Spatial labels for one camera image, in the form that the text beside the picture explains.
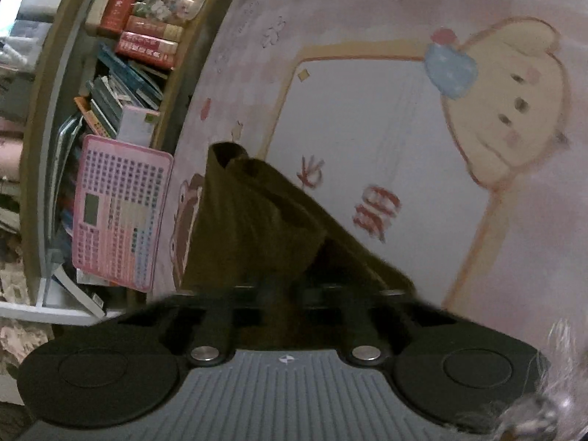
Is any row of assorted books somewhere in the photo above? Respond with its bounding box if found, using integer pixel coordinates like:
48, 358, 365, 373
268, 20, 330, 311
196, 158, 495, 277
48, 0, 185, 249

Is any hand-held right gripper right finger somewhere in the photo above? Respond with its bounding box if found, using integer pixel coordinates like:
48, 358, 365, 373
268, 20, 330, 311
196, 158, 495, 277
322, 285, 536, 367

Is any pink cartoon desk mat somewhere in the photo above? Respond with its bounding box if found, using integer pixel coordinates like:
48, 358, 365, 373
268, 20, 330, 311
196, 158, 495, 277
149, 0, 588, 377

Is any white metal shelf frame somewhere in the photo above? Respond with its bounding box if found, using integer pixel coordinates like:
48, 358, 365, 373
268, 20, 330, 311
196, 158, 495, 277
0, 276, 126, 328

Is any pink learning tablet toy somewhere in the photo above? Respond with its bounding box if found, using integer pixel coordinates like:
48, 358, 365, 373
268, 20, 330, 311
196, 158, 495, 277
71, 134, 175, 293

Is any wooden desktop bookshelf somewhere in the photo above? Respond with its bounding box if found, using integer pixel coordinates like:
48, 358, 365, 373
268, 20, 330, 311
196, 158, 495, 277
21, 0, 237, 295

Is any white leaning book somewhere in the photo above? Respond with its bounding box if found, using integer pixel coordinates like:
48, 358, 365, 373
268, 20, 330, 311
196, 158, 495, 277
50, 262, 109, 318

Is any white cardboard box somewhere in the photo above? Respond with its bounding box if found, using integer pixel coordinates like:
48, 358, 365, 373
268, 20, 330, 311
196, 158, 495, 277
116, 105, 161, 146

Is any fluffy white sleeve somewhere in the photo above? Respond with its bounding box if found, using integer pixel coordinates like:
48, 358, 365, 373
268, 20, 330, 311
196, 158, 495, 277
498, 319, 585, 441

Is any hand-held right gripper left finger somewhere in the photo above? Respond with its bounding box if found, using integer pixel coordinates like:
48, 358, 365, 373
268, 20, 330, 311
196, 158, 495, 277
105, 287, 237, 367

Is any olive green corduroy garment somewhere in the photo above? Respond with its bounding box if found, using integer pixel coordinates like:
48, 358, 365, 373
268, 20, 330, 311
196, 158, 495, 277
181, 141, 419, 350

